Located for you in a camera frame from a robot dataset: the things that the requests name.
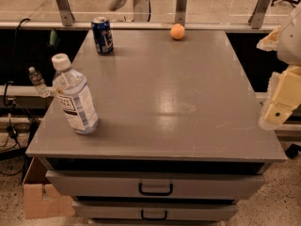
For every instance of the grey drawer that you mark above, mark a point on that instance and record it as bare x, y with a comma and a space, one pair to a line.
154, 211
154, 185

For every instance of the metal bracket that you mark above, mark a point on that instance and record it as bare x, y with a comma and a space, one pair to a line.
257, 17
180, 13
66, 15

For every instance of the small clear water bottle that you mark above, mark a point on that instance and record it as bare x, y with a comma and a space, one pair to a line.
38, 82

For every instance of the middle metal bracket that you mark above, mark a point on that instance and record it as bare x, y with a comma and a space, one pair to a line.
180, 13

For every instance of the right metal bracket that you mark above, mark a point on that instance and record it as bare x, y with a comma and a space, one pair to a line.
257, 17

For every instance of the large clear water bottle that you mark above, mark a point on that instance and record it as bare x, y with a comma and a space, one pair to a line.
73, 93

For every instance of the blue pepsi can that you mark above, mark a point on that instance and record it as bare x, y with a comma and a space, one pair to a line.
102, 35

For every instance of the upper grey drawer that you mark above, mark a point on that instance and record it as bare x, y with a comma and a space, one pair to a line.
154, 185

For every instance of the orange fruit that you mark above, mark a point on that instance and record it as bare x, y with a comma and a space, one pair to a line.
177, 32

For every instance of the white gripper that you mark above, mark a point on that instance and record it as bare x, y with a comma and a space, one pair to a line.
291, 42

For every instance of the green object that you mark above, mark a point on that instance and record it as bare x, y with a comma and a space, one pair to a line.
54, 39

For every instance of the grey drawer cabinet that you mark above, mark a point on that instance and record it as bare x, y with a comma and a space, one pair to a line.
164, 106

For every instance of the left metal bracket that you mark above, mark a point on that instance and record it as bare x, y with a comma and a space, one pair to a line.
66, 15

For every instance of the lower grey drawer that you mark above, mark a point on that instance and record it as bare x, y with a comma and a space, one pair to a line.
154, 211

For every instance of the cardboard box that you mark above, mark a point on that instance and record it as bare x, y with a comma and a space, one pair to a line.
41, 199

